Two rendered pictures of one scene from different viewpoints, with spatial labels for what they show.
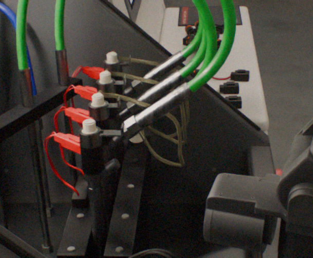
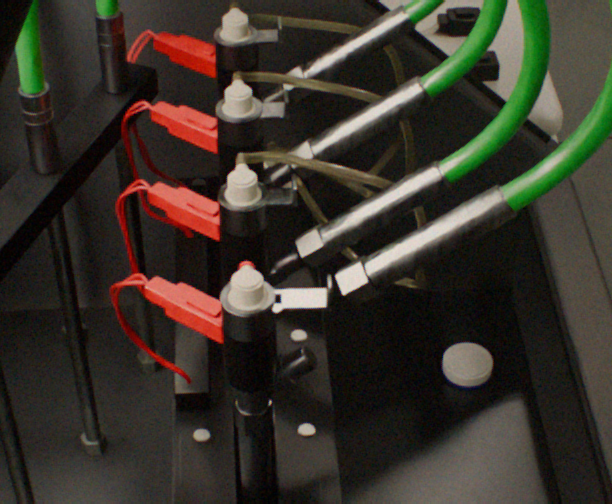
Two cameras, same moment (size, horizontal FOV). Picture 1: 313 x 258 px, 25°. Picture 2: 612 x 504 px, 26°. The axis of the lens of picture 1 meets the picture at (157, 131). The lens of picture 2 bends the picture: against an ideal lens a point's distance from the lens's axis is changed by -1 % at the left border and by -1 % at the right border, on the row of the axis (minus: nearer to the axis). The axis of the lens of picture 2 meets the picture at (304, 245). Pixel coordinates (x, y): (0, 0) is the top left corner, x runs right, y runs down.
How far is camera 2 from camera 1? 34 cm
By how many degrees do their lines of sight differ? 17
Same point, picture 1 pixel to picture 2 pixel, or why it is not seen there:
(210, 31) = (539, 34)
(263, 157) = (563, 213)
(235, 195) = not seen: outside the picture
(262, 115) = (549, 101)
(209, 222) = not seen: outside the picture
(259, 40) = not seen: outside the picture
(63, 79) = (117, 80)
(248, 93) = (503, 34)
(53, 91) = (97, 114)
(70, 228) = (187, 475)
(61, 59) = (111, 36)
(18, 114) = (30, 203)
